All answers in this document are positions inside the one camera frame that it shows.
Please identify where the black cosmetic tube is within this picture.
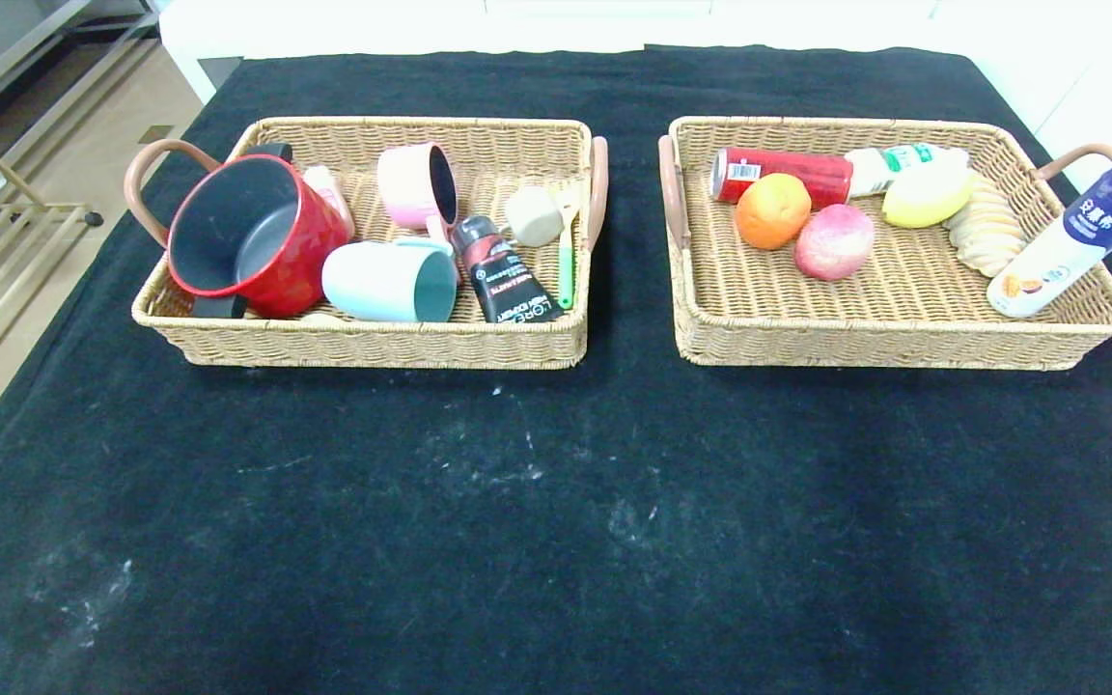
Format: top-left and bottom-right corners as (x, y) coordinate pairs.
(450, 215), (565, 324)

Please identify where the light blue mug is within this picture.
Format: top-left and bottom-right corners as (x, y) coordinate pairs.
(321, 238), (459, 323)

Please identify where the pink saucepan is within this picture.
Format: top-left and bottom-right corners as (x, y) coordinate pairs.
(377, 143), (460, 254)

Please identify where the orange fruit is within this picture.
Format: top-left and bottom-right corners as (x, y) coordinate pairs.
(735, 173), (813, 251)

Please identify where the pink peach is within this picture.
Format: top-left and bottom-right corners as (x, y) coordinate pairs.
(793, 203), (876, 282)

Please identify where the red rimmed black pot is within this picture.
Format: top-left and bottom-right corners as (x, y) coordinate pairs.
(167, 143), (356, 320)

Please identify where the rectangular wicker basket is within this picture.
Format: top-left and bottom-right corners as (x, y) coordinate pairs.
(124, 116), (610, 371)
(656, 116), (1112, 371)

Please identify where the small beige cup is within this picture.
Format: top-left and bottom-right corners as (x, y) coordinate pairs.
(503, 185), (567, 248)

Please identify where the small pink bottle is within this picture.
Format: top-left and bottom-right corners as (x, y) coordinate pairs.
(303, 164), (356, 237)

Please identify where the red drink can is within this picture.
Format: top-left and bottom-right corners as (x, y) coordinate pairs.
(710, 147), (854, 209)

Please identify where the white bottle green label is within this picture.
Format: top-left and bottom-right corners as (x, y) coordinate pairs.
(846, 143), (970, 198)

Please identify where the yellow lemon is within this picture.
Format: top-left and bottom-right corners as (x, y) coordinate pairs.
(881, 160), (980, 230)

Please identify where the striped bread roll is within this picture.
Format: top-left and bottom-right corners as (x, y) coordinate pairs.
(942, 177), (1028, 279)

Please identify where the white yogurt bottle blue cap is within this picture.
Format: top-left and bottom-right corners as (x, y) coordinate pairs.
(986, 138), (1112, 320)

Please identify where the wooden wheeled rack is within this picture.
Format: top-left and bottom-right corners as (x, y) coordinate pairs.
(0, 145), (103, 402)

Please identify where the green handled yellow brush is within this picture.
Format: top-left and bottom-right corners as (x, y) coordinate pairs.
(556, 188), (582, 312)

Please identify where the grey metal shelf frame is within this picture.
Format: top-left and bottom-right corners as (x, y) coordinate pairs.
(0, 0), (163, 170)

